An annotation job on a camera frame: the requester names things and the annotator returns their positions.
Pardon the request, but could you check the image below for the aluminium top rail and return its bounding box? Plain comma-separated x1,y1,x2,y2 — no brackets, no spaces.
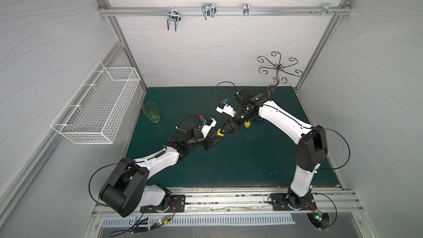
99,5,353,17

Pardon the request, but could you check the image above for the white wire basket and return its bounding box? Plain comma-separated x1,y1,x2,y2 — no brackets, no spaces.
50,61,141,144

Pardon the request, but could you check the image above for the bronze scroll jewelry stand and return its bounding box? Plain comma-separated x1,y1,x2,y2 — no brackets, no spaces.
257,51,304,97

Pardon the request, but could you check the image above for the double prong metal hook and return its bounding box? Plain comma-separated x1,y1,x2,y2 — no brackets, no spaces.
167,10,181,31

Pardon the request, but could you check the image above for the metal bracket hook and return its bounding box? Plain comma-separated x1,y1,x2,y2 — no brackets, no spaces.
310,3,340,17

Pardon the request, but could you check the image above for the small metal clip hook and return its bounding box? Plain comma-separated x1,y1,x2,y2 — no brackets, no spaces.
243,3,250,17

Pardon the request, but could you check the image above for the wire loop metal hook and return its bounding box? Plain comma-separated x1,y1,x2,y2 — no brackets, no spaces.
201,3,217,20

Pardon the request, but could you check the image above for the white vent strip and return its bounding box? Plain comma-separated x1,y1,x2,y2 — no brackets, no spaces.
101,213,295,229

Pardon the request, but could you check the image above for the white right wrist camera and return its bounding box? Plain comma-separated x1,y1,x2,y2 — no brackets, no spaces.
216,99,236,117

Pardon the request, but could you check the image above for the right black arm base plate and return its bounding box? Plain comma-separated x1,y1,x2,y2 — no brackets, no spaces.
267,193,317,211

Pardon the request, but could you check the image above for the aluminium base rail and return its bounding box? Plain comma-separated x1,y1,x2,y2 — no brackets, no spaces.
92,186,364,216

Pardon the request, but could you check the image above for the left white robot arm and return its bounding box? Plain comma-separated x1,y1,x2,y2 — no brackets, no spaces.
99,117,223,217

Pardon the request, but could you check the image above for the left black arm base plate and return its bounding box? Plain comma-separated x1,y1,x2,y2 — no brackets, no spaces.
140,194,186,214

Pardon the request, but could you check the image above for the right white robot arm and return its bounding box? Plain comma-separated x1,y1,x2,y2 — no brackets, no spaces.
216,88,328,210

